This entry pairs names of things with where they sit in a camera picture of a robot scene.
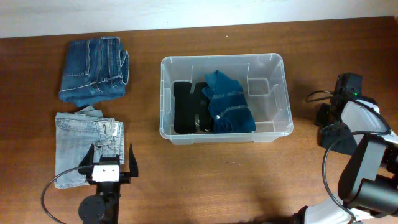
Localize blue garment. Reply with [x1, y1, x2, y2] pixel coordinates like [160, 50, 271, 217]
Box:
[202, 70, 256, 134]

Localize light blue folded jeans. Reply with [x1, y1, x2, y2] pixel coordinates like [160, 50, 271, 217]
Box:
[55, 106, 124, 175]

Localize dark blue folded jeans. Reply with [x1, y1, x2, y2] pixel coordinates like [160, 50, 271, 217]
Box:
[58, 37, 129, 107]

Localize black garment with tape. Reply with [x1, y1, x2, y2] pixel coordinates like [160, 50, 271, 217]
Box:
[174, 82, 214, 134]

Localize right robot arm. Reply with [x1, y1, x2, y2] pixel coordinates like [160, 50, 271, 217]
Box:
[290, 73, 397, 224]

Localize dark grey garment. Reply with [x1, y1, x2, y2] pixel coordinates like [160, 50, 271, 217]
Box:
[313, 103, 360, 156]

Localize clear plastic storage bin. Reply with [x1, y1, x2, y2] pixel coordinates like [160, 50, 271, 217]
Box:
[159, 53, 294, 145]

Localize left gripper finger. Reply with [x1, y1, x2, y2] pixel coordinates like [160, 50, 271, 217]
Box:
[129, 144, 139, 178]
[78, 144, 95, 174]

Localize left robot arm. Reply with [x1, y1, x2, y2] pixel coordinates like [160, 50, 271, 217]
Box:
[78, 145, 139, 224]

